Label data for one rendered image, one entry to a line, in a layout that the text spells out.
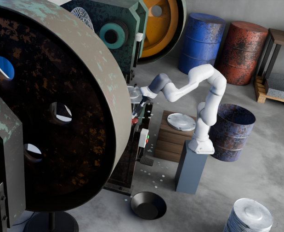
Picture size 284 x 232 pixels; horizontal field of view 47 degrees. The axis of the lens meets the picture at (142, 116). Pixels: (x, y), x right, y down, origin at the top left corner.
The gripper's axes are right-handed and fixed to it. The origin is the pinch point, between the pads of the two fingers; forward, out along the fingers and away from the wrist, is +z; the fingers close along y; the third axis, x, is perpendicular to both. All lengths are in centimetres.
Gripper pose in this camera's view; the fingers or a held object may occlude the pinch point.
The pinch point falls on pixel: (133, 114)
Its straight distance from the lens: 236.9
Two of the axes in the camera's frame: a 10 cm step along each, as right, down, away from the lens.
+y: 2.2, -4.8, 8.5
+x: -8.1, -5.7, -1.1
